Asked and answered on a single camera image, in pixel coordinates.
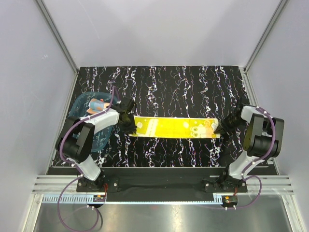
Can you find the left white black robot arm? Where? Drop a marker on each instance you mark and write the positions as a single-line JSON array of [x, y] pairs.
[[75, 141]]

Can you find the orange polka dot towel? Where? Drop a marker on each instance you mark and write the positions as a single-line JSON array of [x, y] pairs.
[[96, 106]]

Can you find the left aluminium frame post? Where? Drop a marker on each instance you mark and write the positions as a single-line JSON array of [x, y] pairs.
[[56, 34]]

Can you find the aluminium front rail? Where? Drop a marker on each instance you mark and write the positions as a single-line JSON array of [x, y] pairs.
[[63, 189]]

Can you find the black marbled table mat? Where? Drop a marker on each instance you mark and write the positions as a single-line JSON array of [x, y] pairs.
[[169, 91]]

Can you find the left small connector box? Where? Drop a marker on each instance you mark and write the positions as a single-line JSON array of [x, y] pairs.
[[99, 198]]

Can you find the aluminium frame post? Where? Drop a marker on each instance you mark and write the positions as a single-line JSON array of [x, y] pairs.
[[56, 34], [270, 26]]

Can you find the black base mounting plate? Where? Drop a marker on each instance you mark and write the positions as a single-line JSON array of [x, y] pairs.
[[205, 179]]

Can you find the blue transparent plastic bin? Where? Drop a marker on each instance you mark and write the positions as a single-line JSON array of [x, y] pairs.
[[79, 106]]

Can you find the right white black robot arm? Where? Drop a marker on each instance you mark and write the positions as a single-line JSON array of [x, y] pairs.
[[262, 141]]

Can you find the right aluminium frame post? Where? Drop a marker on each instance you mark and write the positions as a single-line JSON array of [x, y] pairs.
[[270, 26]]

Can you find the yellow cream towel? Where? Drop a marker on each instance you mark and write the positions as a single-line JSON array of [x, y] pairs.
[[176, 127]]

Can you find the right orange connector box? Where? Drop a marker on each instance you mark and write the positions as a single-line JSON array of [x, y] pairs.
[[230, 200]]

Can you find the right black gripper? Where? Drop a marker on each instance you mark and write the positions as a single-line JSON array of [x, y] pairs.
[[223, 127]]

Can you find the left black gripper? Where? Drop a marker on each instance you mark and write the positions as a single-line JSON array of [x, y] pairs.
[[132, 128]]

